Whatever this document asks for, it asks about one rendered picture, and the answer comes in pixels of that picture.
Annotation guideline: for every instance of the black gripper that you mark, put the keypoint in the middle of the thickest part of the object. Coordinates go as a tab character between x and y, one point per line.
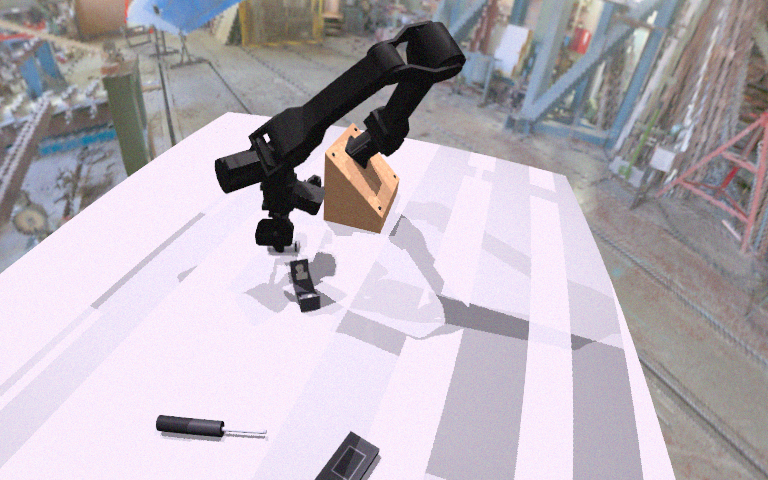
278	231

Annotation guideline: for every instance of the grey and blue battery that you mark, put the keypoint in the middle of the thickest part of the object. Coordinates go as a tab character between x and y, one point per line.
295	247

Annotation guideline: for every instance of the black-handled screwdriver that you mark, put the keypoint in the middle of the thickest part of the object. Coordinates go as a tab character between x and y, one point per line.
184	425

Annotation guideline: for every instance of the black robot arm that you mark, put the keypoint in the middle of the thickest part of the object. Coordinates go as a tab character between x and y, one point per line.
432	56

